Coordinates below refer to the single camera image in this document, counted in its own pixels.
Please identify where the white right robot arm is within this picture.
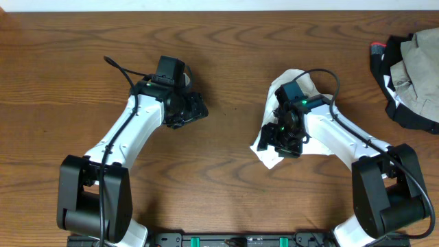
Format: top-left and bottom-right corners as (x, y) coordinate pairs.
(251, 80), (436, 246)

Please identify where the white t-shirt with black stripes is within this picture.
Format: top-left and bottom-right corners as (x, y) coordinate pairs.
(250, 69), (333, 169)

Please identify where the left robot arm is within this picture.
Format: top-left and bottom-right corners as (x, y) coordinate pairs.
(56, 56), (209, 246)

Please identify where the black garment with red trim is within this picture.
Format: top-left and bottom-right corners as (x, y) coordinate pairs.
(370, 34), (438, 134)

